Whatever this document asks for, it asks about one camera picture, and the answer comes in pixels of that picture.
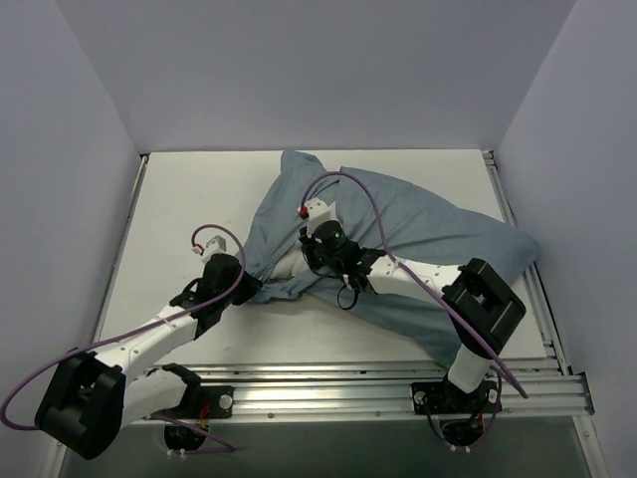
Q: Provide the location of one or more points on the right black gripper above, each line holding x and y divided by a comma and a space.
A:
309, 247

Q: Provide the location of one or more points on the striped blue beige pillowcase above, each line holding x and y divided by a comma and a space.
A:
390, 220

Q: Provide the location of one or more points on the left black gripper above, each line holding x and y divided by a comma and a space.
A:
249, 287

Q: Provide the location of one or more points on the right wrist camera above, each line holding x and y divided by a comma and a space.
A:
316, 212

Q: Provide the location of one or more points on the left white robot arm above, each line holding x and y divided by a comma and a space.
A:
93, 395

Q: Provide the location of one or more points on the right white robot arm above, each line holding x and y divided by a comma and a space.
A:
484, 309

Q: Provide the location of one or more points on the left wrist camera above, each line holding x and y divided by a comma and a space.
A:
216, 245

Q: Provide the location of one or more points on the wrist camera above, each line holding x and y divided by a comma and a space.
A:
216, 245
316, 212

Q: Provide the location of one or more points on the aluminium rail frame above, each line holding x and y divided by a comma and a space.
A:
308, 361

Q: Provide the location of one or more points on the white pillow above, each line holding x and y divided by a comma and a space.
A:
291, 265

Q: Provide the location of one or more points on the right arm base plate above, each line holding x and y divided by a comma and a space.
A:
443, 398

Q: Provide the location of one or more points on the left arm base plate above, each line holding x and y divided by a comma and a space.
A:
202, 402

